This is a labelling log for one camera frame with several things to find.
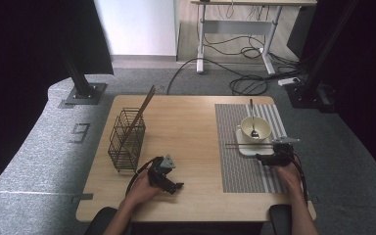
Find dark curtain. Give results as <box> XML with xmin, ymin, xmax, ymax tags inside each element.
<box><xmin>0</xmin><ymin>0</ymin><xmax>115</xmax><ymax>204</ymax></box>
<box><xmin>287</xmin><ymin>0</ymin><xmax>376</xmax><ymax>189</ymax></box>

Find long black floor cable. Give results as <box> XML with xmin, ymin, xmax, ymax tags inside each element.
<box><xmin>165</xmin><ymin>58</ymin><xmax>243</xmax><ymax>96</ymax></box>

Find person's right hand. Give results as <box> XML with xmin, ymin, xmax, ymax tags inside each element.
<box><xmin>274</xmin><ymin>162</ymin><xmax>304</xmax><ymax>198</ymax></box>

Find tall black metal stand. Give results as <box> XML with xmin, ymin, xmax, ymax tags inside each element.
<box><xmin>285</xmin><ymin>0</ymin><xmax>361</xmax><ymax>114</ymax></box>

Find coiled black floor cables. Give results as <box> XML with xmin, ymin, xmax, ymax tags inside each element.
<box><xmin>228</xmin><ymin>73</ymin><xmax>270</xmax><ymax>97</ymax></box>

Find white standing desk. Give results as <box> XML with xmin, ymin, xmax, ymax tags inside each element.
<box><xmin>190</xmin><ymin>0</ymin><xmax>317</xmax><ymax>76</ymax></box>

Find black metal stand square base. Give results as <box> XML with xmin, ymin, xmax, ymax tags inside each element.
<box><xmin>62</xmin><ymin>48</ymin><xmax>108</xmax><ymax>106</ymax></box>

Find metal spoon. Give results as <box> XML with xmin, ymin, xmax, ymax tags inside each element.
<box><xmin>249</xmin><ymin>98</ymin><xmax>260</xmax><ymax>139</ymax></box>

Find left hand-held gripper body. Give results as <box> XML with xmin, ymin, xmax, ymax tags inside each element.
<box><xmin>146</xmin><ymin>154</ymin><xmax>177</xmax><ymax>189</ymax></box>

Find grey tape strip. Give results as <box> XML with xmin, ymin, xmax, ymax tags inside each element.
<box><xmin>71</xmin><ymin>193</ymin><xmax>94</xmax><ymax>204</ymax></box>

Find cream ceramic bowl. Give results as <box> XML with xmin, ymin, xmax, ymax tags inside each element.
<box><xmin>240</xmin><ymin>116</ymin><xmax>272</xmax><ymax>144</ymax></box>

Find dark wire basket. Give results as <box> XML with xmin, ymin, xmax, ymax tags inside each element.
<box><xmin>107</xmin><ymin>107</ymin><xmax>147</xmax><ymax>173</ymax></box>

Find person's left hand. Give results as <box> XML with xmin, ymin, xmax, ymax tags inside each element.
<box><xmin>125</xmin><ymin>169</ymin><xmax>163</xmax><ymax>208</ymax></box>

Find black cables under desk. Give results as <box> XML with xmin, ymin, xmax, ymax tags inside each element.
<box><xmin>203</xmin><ymin>33</ymin><xmax>266</xmax><ymax>61</ymax></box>

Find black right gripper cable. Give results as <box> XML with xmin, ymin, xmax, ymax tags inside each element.
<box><xmin>289</xmin><ymin>152</ymin><xmax>309</xmax><ymax>206</ymax></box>

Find grey striped woven placemat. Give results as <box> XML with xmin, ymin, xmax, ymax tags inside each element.
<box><xmin>214</xmin><ymin>103</ymin><xmax>308</xmax><ymax>195</ymax></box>

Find person's left leg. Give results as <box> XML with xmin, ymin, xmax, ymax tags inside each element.
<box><xmin>84</xmin><ymin>206</ymin><xmax>132</xmax><ymax>235</ymax></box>

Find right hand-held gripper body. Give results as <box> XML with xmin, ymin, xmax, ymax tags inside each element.
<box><xmin>271</xmin><ymin>135</ymin><xmax>301</xmax><ymax>166</ymax></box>

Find white power strip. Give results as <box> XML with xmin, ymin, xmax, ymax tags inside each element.
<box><xmin>277</xmin><ymin>76</ymin><xmax>302</xmax><ymax>87</ymax></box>

